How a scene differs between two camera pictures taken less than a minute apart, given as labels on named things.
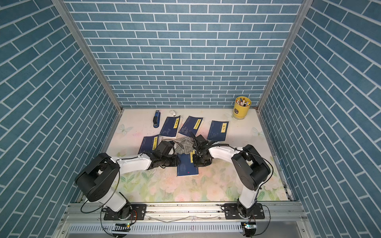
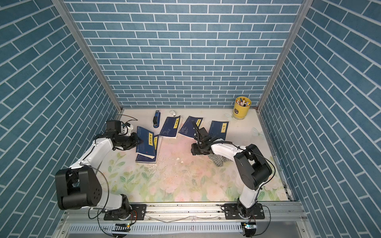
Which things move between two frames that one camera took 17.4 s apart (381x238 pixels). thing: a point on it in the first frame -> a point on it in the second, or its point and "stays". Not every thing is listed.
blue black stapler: [156, 119] stays
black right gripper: [197, 164] -> [194, 149]
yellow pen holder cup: [241, 107] stays
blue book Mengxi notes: [186, 167] -> [147, 148]
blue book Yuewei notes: [192, 124] stays
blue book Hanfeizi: [170, 127] stays
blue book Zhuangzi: [218, 131] stays
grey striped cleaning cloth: [184, 145] -> [218, 159]
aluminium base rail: [283, 219] stays
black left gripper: [175, 160] -> [134, 140]
